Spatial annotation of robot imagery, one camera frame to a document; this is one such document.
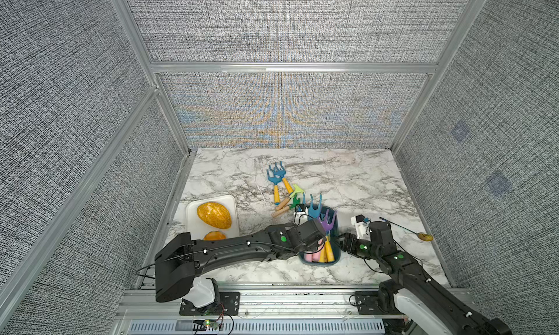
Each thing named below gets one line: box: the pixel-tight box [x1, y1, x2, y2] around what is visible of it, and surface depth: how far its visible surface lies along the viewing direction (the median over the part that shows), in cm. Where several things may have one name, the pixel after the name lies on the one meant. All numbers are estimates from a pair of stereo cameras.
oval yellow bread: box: [196, 201, 233, 230], surface depth 92 cm
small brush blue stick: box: [379, 217, 434, 242], surface depth 90 cm
